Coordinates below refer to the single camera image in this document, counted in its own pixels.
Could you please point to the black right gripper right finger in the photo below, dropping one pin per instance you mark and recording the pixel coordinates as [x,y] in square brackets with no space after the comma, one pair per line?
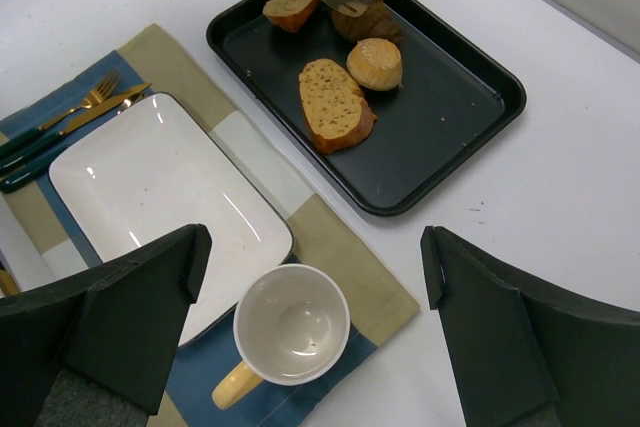
[524,351]

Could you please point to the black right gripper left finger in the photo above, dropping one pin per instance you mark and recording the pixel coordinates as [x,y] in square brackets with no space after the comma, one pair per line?
[96,348]

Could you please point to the brown croissant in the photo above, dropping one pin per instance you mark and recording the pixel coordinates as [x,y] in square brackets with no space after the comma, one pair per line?
[375,22]

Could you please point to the large bread slice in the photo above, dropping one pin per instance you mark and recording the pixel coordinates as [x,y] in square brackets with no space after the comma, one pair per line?
[334,106]

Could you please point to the small bread slice left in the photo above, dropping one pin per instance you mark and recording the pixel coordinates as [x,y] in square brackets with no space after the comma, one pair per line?
[289,15]

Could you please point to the blue beige placemat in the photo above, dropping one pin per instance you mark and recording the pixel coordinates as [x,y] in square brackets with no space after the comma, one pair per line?
[379,304]

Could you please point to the white rectangular plate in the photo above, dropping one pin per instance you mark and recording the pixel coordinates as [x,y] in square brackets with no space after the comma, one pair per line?
[152,169]

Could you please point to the black baking tray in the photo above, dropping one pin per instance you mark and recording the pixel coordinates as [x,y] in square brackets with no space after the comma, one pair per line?
[453,99]

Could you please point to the round bun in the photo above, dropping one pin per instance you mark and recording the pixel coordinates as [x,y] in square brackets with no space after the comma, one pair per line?
[376,64]

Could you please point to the gold spoon green handle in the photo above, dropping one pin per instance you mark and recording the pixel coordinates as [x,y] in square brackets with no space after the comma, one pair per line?
[36,166]

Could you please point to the cream mug yellow handle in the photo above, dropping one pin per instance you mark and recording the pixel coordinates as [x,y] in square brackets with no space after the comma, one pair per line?
[290,327]

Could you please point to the gold knife green handle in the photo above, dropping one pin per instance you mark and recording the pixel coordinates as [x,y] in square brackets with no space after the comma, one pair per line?
[42,141]

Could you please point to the gold fork green handle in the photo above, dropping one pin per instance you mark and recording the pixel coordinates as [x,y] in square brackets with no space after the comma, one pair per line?
[100,92]

